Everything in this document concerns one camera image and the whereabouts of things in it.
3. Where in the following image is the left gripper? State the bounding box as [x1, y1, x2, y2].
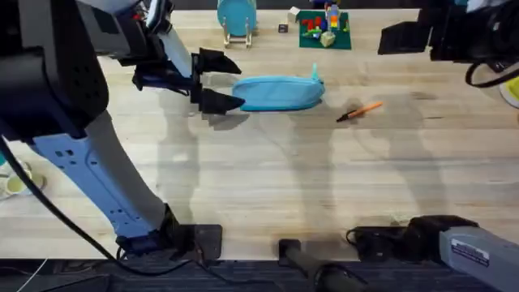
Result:
[155, 27, 247, 116]

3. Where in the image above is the blue soft zip bag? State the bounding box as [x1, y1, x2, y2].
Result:
[231, 62, 327, 113]

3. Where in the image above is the small wooden plate stand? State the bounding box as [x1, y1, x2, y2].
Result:
[221, 15, 255, 49]

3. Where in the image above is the blue plate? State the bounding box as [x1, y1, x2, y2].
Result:
[216, 0, 259, 38]

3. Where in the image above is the green board with toy blocks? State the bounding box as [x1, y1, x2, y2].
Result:
[298, 2, 353, 51]

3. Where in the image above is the orange pen with black cap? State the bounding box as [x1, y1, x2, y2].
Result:
[336, 101, 384, 123]

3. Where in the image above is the yellow-green round dish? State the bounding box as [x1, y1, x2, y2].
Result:
[499, 75, 519, 110]

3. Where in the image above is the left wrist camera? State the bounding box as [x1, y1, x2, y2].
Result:
[131, 60, 194, 97]

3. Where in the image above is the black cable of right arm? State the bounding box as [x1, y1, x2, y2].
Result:
[465, 59, 519, 89]

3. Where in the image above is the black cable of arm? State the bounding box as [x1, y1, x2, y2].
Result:
[465, 59, 519, 89]
[0, 136, 281, 287]

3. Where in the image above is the black camera post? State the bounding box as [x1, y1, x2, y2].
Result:
[277, 238, 368, 292]

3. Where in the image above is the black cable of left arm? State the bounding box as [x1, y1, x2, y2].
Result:
[0, 136, 281, 287]

